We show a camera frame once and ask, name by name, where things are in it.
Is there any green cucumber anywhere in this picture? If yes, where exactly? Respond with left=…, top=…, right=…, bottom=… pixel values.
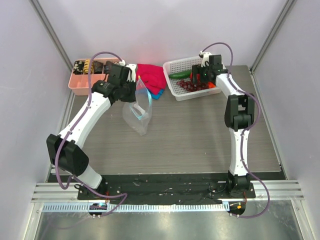
left=169, top=69, right=192, bottom=80

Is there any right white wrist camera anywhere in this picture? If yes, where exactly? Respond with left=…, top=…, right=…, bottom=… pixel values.
left=199, top=51, right=212, bottom=68

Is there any aluminium frame rail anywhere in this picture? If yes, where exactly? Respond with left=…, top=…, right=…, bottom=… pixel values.
left=31, top=180, right=304, bottom=205

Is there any red pepper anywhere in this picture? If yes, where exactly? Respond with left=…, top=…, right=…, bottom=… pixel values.
left=207, top=82, right=216, bottom=89

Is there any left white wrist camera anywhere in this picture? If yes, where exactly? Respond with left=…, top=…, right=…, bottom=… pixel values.
left=119, top=60, right=138, bottom=83

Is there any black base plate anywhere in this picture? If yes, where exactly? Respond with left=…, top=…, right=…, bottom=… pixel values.
left=48, top=171, right=286, bottom=205

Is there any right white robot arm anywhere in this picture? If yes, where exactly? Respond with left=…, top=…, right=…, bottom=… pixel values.
left=191, top=52, right=255, bottom=198

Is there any red folded cloth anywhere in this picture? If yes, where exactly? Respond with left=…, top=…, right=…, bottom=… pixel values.
left=136, top=63, right=167, bottom=95

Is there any clear zip top bag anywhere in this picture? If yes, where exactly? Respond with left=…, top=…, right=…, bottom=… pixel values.
left=122, top=76, right=153, bottom=136

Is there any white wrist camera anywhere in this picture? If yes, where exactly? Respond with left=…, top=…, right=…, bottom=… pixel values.
left=119, top=60, right=138, bottom=83
left=199, top=51, right=212, bottom=68

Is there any yellow striped roll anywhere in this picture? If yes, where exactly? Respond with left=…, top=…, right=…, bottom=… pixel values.
left=83, top=59, right=94, bottom=75

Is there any white slotted cable duct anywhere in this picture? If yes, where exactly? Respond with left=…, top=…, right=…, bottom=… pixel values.
left=42, top=201, right=230, bottom=213

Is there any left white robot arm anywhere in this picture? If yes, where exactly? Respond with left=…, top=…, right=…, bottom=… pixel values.
left=46, top=63, right=138, bottom=200

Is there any black patterned roll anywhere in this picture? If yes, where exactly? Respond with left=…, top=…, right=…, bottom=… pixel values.
left=103, top=60, right=113, bottom=75

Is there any purple grape bunch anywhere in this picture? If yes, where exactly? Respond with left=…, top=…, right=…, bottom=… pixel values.
left=176, top=80, right=208, bottom=93

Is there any blue folded cloth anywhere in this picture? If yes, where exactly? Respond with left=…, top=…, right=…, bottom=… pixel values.
left=150, top=89, right=164, bottom=100

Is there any dark brown roll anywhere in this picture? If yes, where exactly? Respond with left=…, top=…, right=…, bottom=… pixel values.
left=93, top=61, right=104, bottom=74

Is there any white plastic basket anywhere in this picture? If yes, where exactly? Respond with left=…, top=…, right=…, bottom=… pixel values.
left=162, top=56, right=221, bottom=101

